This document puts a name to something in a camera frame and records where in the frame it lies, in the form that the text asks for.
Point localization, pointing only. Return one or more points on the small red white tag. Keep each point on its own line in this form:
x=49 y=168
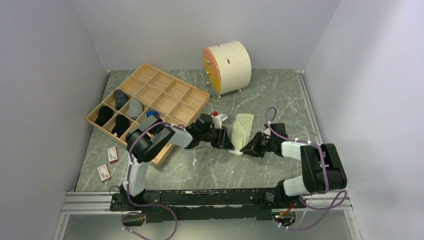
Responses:
x=104 y=172

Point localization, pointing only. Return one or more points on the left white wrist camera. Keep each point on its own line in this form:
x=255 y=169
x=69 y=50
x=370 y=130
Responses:
x=218 y=119

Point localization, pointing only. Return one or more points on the dark striped rolled sock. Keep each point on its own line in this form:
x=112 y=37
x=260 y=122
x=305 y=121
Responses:
x=120 y=98

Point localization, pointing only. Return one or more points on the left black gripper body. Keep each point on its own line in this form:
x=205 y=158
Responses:
x=214 y=136

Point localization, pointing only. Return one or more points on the cream cloth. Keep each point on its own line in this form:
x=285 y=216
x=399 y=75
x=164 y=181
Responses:
x=241 y=131

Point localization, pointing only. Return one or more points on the black rolled sock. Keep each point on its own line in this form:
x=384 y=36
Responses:
x=105 y=113
x=121 y=125

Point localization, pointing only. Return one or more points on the wooden compartment tray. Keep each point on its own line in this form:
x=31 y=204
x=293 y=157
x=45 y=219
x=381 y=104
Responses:
x=176 y=101

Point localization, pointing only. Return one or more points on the cream cylindrical drawer cabinet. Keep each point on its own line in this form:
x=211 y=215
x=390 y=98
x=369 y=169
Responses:
x=228 y=67

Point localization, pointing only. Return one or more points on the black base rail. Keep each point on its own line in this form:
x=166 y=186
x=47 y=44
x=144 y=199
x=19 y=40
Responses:
x=216 y=204

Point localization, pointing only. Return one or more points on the blue underwear white trim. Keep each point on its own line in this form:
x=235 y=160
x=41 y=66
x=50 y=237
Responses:
x=151 y=112

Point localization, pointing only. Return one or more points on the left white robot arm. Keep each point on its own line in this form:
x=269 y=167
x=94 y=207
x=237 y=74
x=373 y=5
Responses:
x=148 y=139

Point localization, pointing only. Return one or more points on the grey rolled sock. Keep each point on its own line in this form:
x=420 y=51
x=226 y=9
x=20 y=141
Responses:
x=135 y=109

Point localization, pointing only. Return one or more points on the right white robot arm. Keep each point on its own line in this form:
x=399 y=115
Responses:
x=321 y=167

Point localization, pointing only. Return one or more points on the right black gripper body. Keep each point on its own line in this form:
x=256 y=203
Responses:
x=267 y=143

